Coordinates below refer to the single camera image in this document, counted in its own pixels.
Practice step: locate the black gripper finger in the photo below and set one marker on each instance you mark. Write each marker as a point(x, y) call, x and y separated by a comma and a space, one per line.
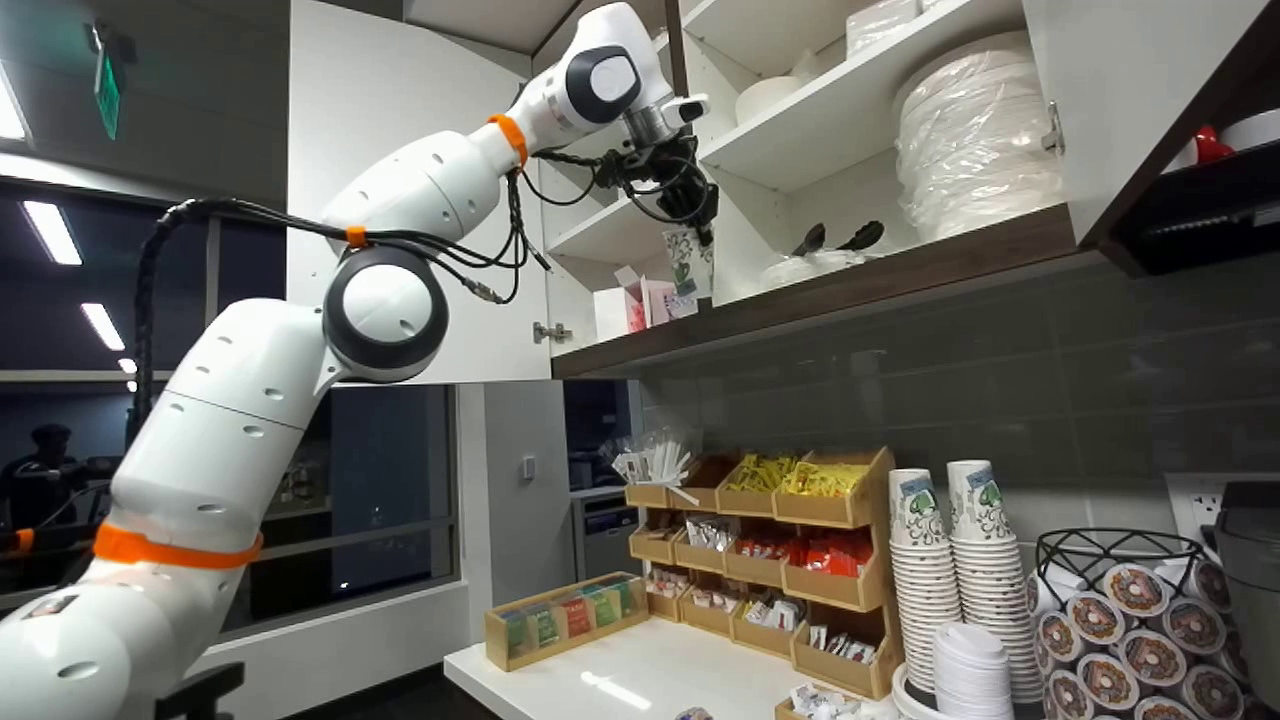
point(705, 250)

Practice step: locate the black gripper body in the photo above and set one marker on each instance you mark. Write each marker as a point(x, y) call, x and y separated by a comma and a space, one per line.
point(666, 183)

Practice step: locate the patterned paper cup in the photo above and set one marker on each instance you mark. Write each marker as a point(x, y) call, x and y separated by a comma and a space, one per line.
point(695, 289)

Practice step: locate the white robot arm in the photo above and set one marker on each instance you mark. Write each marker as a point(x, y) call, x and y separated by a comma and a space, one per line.
point(219, 438)

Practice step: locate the open white cabinet door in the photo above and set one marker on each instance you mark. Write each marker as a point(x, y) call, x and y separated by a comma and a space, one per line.
point(364, 87)

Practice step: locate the right open cabinet door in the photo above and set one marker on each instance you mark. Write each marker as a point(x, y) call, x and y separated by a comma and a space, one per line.
point(1118, 75)

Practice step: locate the bag of black plastic spoons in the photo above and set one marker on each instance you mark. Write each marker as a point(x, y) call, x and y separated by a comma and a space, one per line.
point(812, 256)

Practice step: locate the wrapped stack of paper plates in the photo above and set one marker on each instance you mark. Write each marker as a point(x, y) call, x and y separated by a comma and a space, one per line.
point(975, 139)

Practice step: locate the wooden condiment organizer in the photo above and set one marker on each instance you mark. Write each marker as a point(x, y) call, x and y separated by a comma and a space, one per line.
point(782, 555)

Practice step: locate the left stack of paper cups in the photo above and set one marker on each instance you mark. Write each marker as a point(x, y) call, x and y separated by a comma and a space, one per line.
point(921, 568)

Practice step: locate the stack of paper cups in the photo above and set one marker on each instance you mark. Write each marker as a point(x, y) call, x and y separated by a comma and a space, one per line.
point(921, 568)
point(992, 583)

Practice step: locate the wooden tea bag box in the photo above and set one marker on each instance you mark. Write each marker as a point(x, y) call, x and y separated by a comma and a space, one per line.
point(566, 618)

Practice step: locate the right stack of paper cups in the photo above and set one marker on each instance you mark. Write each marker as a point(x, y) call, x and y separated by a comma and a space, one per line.
point(992, 583)

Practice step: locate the stack of white lids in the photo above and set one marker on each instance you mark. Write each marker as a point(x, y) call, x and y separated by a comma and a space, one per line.
point(968, 672)

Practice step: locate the grey appliance at right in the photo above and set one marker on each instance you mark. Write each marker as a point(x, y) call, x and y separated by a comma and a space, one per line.
point(1251, 555)

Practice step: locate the white wall cabinet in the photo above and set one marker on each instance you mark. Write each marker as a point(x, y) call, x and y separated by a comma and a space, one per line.
point(794, 133)

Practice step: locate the wall power outlet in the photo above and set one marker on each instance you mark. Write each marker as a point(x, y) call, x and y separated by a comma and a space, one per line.
point(1193, 501)

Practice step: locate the black wire pod basket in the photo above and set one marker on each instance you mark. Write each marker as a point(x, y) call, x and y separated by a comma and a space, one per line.
point(1138, 624)

